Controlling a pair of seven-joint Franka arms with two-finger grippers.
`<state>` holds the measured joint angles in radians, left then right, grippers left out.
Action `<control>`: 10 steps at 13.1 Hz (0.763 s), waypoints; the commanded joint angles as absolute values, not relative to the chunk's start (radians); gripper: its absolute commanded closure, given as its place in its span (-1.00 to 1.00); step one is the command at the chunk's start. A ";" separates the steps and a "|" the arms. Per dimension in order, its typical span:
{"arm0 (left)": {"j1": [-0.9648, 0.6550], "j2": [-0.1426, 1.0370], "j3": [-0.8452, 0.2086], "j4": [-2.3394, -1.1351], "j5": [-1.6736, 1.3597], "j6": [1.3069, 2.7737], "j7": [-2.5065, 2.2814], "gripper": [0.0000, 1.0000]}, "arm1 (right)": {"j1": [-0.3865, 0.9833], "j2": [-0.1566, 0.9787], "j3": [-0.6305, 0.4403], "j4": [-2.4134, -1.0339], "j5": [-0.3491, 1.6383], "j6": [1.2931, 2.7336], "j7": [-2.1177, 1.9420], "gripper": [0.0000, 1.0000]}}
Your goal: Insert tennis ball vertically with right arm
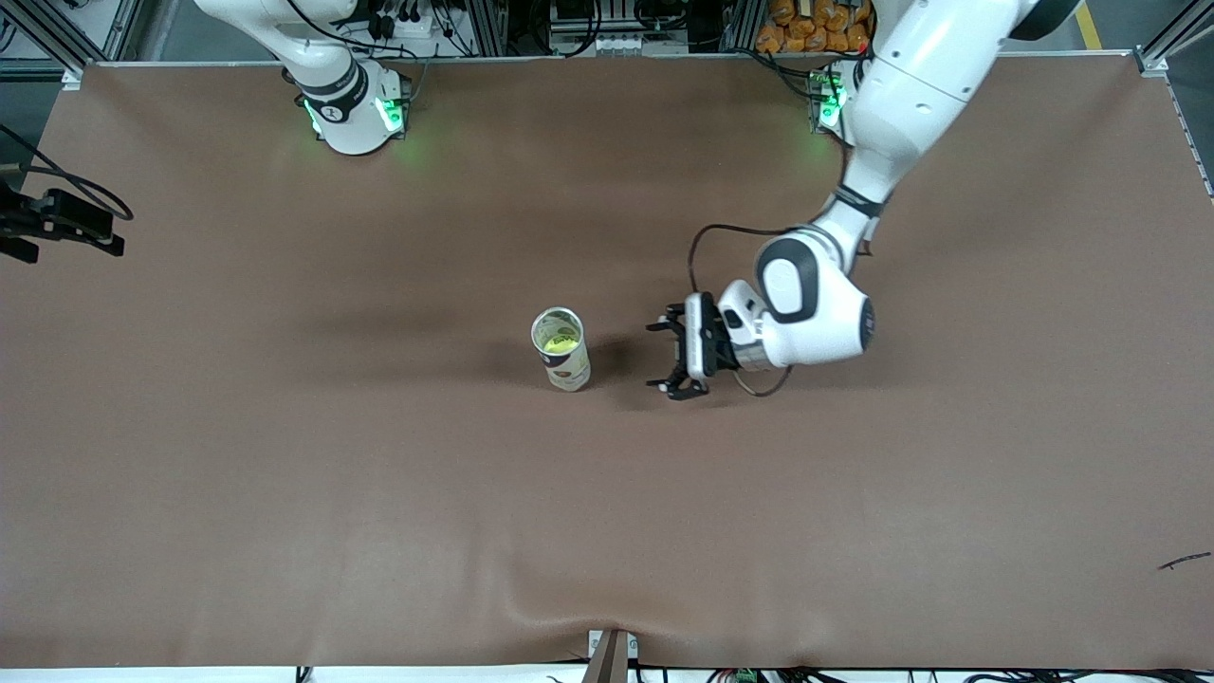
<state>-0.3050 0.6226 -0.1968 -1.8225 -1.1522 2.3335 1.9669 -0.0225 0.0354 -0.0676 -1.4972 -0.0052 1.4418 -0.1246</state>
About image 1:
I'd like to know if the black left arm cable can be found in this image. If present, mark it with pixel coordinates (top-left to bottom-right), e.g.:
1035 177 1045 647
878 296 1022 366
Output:
688 224 793 397

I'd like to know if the aluminium frame post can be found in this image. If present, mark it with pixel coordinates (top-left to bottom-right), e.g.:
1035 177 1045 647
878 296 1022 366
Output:
102 0 145 61
723 0 764 53
471 0 508 56

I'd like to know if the Wilson tennis ball can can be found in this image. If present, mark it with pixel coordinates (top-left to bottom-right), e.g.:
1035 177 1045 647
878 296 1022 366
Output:
530 306 592 393

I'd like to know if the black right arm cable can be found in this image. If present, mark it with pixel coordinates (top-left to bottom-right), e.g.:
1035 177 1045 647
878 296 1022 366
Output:
0 123 134 221

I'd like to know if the aluminium diagonal frame strut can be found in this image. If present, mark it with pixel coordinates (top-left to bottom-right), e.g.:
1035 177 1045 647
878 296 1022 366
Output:
1138 0 1214 75
14 0 105 72

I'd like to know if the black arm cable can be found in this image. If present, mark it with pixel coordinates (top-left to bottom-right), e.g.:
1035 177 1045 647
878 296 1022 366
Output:
0 123 134 221
688 224 793 397

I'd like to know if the pile of orange objects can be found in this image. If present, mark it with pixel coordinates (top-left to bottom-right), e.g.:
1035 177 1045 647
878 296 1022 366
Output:
756 0 874 53

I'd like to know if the white power strip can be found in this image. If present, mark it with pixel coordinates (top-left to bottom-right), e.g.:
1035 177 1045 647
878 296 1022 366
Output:
365 0 432 39

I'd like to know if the brown table cover mat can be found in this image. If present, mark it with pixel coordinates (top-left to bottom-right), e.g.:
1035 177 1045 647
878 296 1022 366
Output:
0 52 1214 670

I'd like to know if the camera mount clamp post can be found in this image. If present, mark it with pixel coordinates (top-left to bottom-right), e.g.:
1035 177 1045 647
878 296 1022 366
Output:
583 628 638 683

